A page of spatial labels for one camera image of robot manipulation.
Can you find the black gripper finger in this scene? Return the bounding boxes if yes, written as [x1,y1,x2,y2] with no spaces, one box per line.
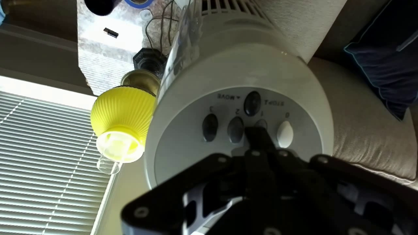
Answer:
[244,127,276,153]

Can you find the white tower fan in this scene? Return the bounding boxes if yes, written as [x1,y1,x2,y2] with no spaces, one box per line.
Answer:
[145,0,334,188]

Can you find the beige sofa cushion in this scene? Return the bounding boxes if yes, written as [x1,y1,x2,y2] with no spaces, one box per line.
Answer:
[308,58,417,182]

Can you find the yellow shade oil lamp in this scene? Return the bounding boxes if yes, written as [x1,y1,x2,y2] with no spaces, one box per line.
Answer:
[90,49,167,164]

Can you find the dark blue cloth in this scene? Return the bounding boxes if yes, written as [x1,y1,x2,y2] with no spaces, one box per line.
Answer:
[343,0,418,120]

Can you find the marble side table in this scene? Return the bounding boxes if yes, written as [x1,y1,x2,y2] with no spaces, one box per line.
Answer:
[77,0,192,96]

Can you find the white window blinds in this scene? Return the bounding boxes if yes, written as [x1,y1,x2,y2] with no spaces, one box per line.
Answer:
[0,76,111,235]

